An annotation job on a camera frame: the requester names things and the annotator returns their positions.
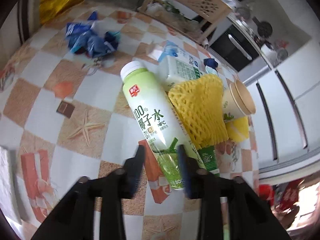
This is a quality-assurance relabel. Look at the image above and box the green snack bag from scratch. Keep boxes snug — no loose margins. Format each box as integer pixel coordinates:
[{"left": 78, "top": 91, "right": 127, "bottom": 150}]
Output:
[{"left": 197, "top": 145, "right": 220, "bottom": 177}]

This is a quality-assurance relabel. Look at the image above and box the yellow scouring sponge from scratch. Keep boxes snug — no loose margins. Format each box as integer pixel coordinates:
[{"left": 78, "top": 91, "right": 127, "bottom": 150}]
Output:
[{"left": 226, "top": 116, "right": 249, "bottom": 142}]

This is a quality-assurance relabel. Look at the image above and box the yellow foam fruit net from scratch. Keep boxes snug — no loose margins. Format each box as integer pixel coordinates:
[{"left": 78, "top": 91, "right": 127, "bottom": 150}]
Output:
[{"left": 168, "top": 74, "right": 229, "bottom": 150}]

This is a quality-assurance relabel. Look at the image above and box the coconut water bottle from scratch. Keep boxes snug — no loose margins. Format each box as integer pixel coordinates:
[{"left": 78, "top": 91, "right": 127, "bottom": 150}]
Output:
[{"left": 120, "top": 61, "right": 203, "bottom": 190}]

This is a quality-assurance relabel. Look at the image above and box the paper cup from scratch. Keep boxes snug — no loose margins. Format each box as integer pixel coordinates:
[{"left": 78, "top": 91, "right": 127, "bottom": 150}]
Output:
[{"left": 222, "top": 80, "right": 256, "bottom": 122}]

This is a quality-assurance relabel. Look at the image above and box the dark blue teal pouch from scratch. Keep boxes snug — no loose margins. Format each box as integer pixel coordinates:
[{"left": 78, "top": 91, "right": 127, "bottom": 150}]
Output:
[{"left": 203, "top": 58, "right": 219, "bottom": 76}]

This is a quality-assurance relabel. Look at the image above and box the blue white carton box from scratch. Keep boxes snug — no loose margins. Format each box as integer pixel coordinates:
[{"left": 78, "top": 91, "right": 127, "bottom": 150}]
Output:
[{"left": 146, "top": 41, "right": 205, "bottom": 75}]

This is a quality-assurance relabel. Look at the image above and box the blue plastic wrapper bag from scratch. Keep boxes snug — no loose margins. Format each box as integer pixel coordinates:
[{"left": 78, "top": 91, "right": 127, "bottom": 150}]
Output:
[{"left": 65, "top": 11, "right": 120, "bottom": 59}]

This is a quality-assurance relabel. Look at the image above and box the white green milk carton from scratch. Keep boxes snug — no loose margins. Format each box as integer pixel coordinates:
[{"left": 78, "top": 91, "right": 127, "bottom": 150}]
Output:
[{"left": 156, "top": 55, "right": 204, "bottom": 92}]

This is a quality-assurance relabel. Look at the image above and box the small brown sachet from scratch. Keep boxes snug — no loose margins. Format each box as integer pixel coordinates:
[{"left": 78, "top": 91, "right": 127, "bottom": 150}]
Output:
[{"left": 56, "top": 100, "right": 75, "bottom": 119}]

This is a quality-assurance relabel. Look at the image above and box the floral checkered tablecloth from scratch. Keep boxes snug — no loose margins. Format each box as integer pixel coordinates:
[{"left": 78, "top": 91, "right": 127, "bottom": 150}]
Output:
[{"left": 0, "top": 0, "right": 261, "bottom": 240}]

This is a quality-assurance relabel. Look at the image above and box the white refrigerator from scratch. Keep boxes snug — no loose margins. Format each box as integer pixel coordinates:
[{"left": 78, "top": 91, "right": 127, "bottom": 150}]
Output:
[{"left": 240, "top": 38, "right": 319, "bottom": 181}]

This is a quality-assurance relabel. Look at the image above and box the black built-in oven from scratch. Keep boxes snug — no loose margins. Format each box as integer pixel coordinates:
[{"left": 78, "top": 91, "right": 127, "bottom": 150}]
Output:
[{"left": 209, "top": 18, "right": 259, "bottom": 72}]

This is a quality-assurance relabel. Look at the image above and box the hanging black egg pan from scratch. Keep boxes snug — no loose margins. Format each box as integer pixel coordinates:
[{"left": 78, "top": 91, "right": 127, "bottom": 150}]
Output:
[{"left": 252, "top": 17, "right": 273, "bottom": 38}]

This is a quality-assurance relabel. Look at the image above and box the beige plastic shelf rack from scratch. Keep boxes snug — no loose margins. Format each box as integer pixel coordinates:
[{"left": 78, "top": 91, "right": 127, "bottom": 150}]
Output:
[{"left": 138, "top": 0, "right": 232, "bottom": 44}]

